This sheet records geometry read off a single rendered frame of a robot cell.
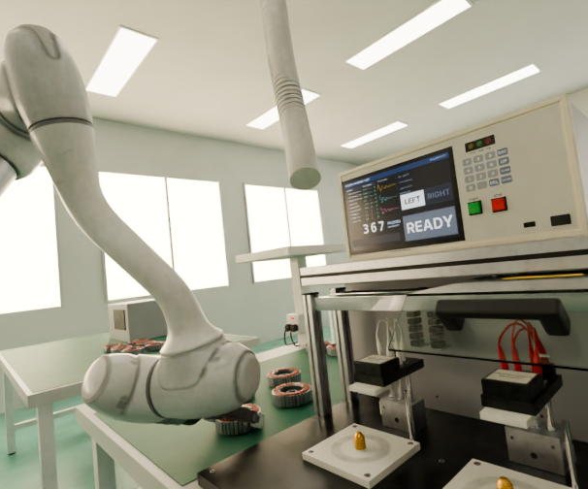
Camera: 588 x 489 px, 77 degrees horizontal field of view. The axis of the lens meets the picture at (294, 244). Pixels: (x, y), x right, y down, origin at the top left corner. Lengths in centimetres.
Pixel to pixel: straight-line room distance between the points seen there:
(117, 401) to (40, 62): 55
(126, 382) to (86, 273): 442
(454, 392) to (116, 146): 508
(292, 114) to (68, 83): 152
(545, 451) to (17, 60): 102
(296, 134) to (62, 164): 148
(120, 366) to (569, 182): 73
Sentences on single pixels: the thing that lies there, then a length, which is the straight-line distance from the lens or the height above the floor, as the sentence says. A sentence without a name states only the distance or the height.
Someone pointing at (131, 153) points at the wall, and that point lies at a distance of 553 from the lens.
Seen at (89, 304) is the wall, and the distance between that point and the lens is 506.
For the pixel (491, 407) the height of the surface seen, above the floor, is 88.
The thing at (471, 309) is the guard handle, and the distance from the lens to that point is 40.
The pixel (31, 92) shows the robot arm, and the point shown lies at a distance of 76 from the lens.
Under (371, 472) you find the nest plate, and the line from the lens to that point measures 70.
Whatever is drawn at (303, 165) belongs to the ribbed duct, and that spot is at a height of 162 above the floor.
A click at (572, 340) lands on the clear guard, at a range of 40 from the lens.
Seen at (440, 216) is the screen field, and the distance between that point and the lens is 73.
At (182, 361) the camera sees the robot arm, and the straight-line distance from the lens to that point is 60.
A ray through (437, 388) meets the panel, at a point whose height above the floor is 82.
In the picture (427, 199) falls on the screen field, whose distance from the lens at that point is 74.
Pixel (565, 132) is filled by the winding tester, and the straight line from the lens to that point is 68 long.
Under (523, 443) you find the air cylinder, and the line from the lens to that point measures 75.
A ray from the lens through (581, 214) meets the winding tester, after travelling 66.
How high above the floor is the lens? 111
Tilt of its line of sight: 4 degrees up
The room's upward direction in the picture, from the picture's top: 6 degrees counter-clockwise
